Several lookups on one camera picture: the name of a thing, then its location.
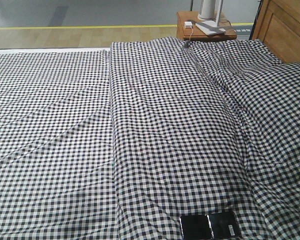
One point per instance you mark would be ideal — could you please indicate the black white checkered duvet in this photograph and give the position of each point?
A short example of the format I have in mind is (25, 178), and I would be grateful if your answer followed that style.
(203, 128)

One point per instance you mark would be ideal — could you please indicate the wooden headboard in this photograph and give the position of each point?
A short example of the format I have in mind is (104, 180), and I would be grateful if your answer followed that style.
(278, 27)

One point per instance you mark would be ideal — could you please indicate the white charger adapter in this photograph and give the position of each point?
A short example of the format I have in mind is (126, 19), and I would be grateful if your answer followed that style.
(188, 25)

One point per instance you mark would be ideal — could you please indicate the black foldable smartphone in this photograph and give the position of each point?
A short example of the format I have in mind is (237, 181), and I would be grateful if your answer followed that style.
(215, 226)

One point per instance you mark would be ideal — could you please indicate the white cylindrical appliance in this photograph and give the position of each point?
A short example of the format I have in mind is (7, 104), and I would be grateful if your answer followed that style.
(206, 10)

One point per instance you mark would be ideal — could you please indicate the black white checkered bedsheet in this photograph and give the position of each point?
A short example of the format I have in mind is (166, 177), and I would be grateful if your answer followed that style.
(56, 165)

